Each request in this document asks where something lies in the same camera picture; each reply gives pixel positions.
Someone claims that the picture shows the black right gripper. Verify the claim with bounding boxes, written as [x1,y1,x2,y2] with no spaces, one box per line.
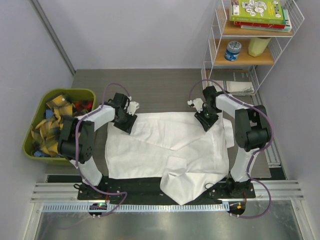
[195,105,220,131]

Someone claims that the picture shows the white long sleeve shirt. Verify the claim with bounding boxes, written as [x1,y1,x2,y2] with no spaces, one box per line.
[105,112,235,205]

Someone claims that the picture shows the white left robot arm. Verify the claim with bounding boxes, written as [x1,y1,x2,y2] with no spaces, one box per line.
[57,93,140,200]

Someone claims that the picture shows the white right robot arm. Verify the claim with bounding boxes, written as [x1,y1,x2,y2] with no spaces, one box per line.
[187,86,273,198]

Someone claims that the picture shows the olive green plastic bin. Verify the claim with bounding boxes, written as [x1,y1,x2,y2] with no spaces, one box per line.
[22,88,96,166]

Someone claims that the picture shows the red black plaid shirt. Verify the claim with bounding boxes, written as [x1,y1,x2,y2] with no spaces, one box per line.
[72,100,93,113]

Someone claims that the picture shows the grey setup guide booklet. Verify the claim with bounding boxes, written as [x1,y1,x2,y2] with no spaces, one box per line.
[210,70,255,95]

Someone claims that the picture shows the blue white round tin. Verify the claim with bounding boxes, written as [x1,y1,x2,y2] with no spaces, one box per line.
[224,41,242,62]

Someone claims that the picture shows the yellow plaid flannel shirt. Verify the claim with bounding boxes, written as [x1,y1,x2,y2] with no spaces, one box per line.
[31,92,74,158]

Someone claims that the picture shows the pale yellow faceted cup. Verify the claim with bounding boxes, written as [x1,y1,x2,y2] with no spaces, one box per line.
[248,37,271,57]

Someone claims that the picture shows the red middle book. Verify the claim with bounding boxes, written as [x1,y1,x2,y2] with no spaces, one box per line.
[233,21,286,30]

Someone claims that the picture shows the green top book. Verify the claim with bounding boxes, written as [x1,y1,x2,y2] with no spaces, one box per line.
[229,0,285,25]

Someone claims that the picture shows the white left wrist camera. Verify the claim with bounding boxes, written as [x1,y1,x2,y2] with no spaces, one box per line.
[126,96,140,116]

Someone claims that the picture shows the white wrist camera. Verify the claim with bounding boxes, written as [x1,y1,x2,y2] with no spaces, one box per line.
[187,98,204,113]
[126,96,140,116]

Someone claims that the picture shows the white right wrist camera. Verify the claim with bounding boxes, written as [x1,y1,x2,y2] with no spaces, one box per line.
[187,98,204,113]

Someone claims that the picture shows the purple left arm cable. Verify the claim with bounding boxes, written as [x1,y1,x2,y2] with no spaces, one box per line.
[74,82,132,218]

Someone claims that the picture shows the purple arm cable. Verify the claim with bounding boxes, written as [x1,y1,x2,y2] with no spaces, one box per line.
[187,79,275,220]
[74,82,132,218]

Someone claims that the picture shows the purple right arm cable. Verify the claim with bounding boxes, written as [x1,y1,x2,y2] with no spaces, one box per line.
[187,79,275,220]

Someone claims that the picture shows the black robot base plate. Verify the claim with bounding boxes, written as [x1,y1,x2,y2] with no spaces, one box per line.
[73,176,256,206]

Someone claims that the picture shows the white slotted cable duct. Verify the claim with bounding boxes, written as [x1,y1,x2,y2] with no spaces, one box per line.
[42,202,230,213]

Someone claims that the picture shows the white wire shelf rack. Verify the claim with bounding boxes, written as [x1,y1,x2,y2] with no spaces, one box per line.
[201,0,305,96]

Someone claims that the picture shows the aluminium rail frame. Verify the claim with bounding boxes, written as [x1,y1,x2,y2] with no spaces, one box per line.
[31,180,304,203]

